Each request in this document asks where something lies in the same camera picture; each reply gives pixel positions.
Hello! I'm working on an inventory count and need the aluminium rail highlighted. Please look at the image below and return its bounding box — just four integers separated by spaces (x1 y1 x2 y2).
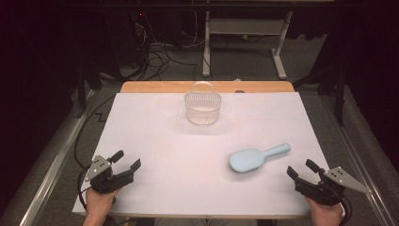
18 89 97 226
318 93 398 226

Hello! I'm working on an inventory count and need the clear plastic basket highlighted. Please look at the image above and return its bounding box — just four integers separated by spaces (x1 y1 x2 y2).
184 80 223 126

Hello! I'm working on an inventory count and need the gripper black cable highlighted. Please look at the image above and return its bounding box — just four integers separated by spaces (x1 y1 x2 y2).
339 193 353 226
76 165 94 211

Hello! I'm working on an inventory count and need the person's right hand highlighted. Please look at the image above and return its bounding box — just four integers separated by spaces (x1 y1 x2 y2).
305 195 346 226

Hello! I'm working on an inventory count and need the light blue plastic scoop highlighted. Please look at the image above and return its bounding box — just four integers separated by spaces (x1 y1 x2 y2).
228 142 292 174

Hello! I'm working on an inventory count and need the black stand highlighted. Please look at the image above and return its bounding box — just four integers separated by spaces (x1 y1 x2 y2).
294 60 347 127
75 60 104 120

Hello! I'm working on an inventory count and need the black floor cable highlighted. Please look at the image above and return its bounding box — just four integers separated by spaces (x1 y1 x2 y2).
73 94 117 170

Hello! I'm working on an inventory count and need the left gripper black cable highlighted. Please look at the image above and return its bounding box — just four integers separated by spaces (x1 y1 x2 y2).
76 165 94 211

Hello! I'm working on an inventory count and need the person's left hand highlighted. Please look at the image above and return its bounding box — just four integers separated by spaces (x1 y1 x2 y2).
85 186 122 220

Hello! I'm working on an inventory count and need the white table cover board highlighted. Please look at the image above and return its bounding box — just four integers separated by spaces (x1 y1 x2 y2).
72 91 349 218

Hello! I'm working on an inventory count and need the white metal desk frame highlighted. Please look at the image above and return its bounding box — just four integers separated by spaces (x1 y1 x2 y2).
201 10 295 80

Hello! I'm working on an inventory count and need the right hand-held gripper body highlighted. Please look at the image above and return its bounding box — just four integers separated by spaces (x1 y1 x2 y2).
294 166 373 207

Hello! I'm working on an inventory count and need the wooden table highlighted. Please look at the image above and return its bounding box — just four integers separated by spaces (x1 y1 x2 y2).
120 80 295 94

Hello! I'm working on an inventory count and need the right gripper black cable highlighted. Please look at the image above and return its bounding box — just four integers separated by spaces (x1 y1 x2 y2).
339 193 353 226

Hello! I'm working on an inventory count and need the bundle of floor cables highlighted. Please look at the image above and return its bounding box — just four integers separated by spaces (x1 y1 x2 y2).
133 18 199 81

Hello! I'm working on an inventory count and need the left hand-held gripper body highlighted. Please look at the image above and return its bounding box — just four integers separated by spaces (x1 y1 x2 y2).
84 154 136 195

